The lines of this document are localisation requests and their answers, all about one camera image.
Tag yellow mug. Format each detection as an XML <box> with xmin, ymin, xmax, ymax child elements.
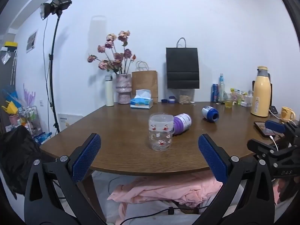
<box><xmin>281</xmin><ymin>106</ymin><xmax>296</xmax><ymax>122</ymax></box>

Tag black cable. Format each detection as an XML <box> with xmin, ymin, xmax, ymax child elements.
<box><xmin>114</xmin><ymin>204</ymin><xmax>209</xmax><ymax>225</ymax></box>

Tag pink cloth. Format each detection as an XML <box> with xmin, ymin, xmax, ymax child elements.
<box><xmin>107</xmin><ymin>171</ymin><xmax>223</xmax><ymax>225</ymax></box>

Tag pink marbled vase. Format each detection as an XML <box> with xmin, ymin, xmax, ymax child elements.
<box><xmin>115</xmin><ymin>74</ymin><xmax>132</xmax><ymax>104</ymax></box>

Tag brown paper bag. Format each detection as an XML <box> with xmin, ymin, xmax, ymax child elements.
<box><xmin>131</xmin><ymin>61</ymin><xmax>158</xmax><ymax>104</ymax></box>

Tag white charging cable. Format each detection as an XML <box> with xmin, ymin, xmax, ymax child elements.
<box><xmin>268</xmin><ymin>111</ymin><xmax>296</xmax><ymax>152</ymax></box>

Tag white board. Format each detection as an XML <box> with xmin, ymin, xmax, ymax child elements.
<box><xmin>58</xmin><ymin>113</ymin><xmax>84</xmax><ymax>132</ymax></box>

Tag black light stand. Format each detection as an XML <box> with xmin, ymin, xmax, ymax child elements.
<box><xmin>47</xmin><ymin>12</ymin><xmax>62</xmax><ymax>134</ymax></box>

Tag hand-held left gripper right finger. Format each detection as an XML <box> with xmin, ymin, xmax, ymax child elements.
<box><xmin>198</xmin><ymin>133</ymin><xmax>276</xmax><ymax>225</ymax></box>

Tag black smartphone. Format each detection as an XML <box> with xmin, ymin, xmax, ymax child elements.
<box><xmin>254</xmin><ymin>121</ymin><xmax>276</xmax><ymax>138</ymax></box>

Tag white thermos bottle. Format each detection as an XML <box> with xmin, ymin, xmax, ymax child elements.
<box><xmin>105</xmin><ymin>74</ymin><xmax>115</xmax><ymax>107</ymax></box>

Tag purple plastic decoration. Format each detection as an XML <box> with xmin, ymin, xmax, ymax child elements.
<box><xmin>23</xmin><ymin>83</ymin><xmax>36</xmax><ymax>108</ymax></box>

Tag black studio light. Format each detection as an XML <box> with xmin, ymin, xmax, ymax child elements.
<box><xmin>40</xmin><ymin>0</ymin><xmax>73</xmax><ymax>20</ymax></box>

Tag blue tissue box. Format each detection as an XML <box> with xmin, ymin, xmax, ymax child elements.
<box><xmin>130</xmin><ymin>89</ymin><xmax>154</xmax><ymax>109</ymax></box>

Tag wall poster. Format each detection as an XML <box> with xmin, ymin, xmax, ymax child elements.
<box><xmin>26</xmin><ymin>30</ymin><xmax>38</xmax><ymax>53</ymax></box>

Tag clear printed plastic cup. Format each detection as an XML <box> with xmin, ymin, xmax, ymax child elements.
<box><xmin>148</xmin><ymin>113</ymin><xmax>174</xmax><ymax>152</ymax></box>

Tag black cloth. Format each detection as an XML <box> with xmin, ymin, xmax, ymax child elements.
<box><xmin>0</xmin><ymin>125</ymin><xmax>57</xmax><ymax>200</ymax></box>

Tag yellow thermos jug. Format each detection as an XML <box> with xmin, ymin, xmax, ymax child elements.
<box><xmin>250</xmin><ymin>66</ymin><xmax>272</xmax><ymax>117</ymax></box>

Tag blue white bottle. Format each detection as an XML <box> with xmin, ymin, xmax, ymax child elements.
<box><xmin>202</xmin><ymin>106</ymin><xmax>219</xmax><ymax>123</ymax></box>

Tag black paper bag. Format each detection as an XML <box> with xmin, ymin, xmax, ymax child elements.
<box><xmin>166</xmin><ymin>37</ymin><xmax>200</xmax><ymax>89</ymax></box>

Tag purple white bottle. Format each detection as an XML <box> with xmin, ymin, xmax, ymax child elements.
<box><xmin>172</xmin><ymin>113</ymin><xmax>192</xmax><ymax>136</ymax></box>

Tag wire storage rack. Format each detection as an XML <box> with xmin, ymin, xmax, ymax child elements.
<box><xmin>17</xmin><ymin>106</ymin><xmax>44</xmax><ymax>136</ymax></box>

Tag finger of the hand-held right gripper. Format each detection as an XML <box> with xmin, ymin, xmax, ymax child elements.
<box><xmin>265</xmin><ymin>119</ymin><xmax>300</xmax><ymax>143</ymax></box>
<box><xmin>247</xmin><ymin>139</ymin><xmax>293</xmax><ymax>161</ymax></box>

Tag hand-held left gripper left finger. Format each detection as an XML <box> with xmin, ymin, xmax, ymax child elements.
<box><xmin>24</xmin><ymin>133</ymin><xmax>107</xmax><ymax>225</ymax></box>

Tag clear plastic bottle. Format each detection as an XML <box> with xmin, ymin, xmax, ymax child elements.
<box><xmin>218</xmin><ymin>73</ymin><xmax>226</xmax><ymax>103</ymax></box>

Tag blue drink can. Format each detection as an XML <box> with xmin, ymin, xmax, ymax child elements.
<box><xmin>211</xmin><ymin>83</ymin><xmax>219</xmax><ymax>102</ymax></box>

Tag dried pink flowers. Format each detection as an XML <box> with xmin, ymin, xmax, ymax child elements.
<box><xmin>87</xmin><ymin>30</ymin><xmax>137</xmax><ymax>75</ymax></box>

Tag glass of yellow tea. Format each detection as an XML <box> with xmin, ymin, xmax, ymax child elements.
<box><xmin>224</xmin><ymin>93</ymin><xmax>234</xmax><ymax>109</ymax></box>

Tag clear food container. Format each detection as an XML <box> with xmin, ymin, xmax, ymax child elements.
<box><xmin>179</xmin><ymin>89</ymin><xmax>195</xmax><ymax>104</ymax></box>

